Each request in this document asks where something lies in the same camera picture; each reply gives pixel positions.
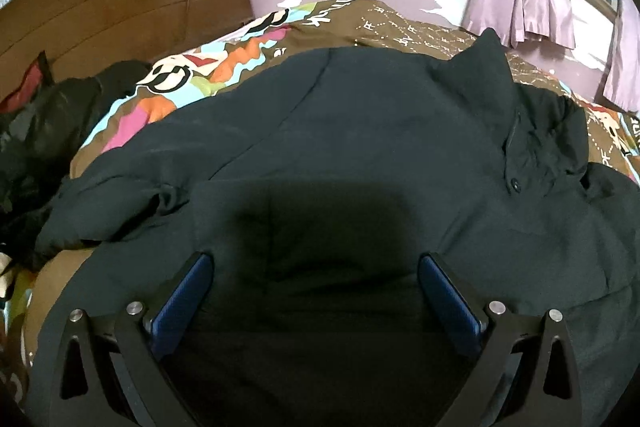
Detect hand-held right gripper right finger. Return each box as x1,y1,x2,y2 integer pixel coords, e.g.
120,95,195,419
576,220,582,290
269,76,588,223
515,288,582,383
417,252,583,427

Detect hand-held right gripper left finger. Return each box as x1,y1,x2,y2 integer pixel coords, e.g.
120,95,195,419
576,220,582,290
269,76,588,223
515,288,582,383
27,252,216,427

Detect black jacket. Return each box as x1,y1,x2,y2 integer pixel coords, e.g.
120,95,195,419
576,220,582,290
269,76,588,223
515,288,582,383
27,28,640,427

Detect dark cloth pile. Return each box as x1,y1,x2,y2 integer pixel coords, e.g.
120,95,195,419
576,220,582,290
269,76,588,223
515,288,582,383
0,59,152,270

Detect colourful printed blanket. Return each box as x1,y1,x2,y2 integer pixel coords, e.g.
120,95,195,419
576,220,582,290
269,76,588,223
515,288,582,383
0,0,640,408

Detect wooden headboard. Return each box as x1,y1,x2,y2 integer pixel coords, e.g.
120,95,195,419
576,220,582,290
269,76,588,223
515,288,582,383
0,0,254,102

